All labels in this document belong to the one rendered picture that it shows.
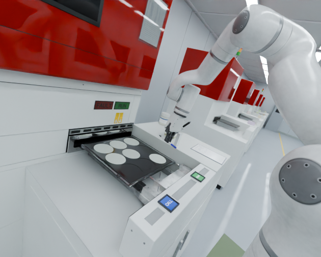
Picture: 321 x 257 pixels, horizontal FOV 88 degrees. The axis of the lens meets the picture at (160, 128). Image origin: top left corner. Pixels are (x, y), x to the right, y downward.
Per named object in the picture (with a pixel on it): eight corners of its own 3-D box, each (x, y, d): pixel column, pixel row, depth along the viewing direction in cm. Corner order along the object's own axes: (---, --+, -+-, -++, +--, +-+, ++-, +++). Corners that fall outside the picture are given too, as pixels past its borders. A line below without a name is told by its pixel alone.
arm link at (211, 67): (195, 47, 62) (163, 100, 85) (231, 65, 65) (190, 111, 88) (195, 36, 67) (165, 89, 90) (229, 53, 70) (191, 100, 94)
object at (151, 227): (117, 251, 50) (128, 217, 46) (191, 183, 96) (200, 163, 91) (139, 277, 46) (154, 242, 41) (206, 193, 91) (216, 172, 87)
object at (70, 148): (65, 151, 84) (68, 134, 81) (128, 138, 120) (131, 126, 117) (68, 153, 83) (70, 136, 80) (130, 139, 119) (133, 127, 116)
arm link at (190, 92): (175, 106, 84) (191, 113, 86) (187, 81, 80) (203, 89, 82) (172, 103, 92) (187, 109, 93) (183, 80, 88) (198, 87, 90)
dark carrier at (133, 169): (84, 145, 85) (84, 144, 85) (131, 136, 114) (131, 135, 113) (130, 183, 69) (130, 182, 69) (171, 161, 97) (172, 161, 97)
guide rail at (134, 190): (87, 154, 92) (88, 149, 91) (90, 153, 94) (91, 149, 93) (156, 213, 68) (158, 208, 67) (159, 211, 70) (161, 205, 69)
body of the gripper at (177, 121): (181, 110, 95) (172, 128, 98) (170, 108, 88) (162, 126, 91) (191, 116, 91) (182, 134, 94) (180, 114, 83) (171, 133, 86)
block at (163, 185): (152, 185, 75) (154, 179, 74) (157, 182, 77) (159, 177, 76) (166, 196, 71) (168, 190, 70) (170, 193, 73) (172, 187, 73)
